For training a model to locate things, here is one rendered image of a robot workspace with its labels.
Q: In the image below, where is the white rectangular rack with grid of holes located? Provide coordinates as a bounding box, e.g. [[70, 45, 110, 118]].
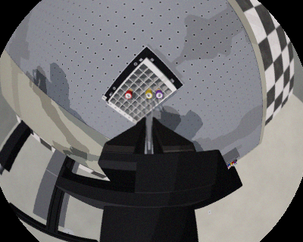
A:
[[107, 58, 177, 123]]

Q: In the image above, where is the yellow-capped vial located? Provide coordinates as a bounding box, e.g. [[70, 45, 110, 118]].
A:
[[145, 87, 152, 98]]

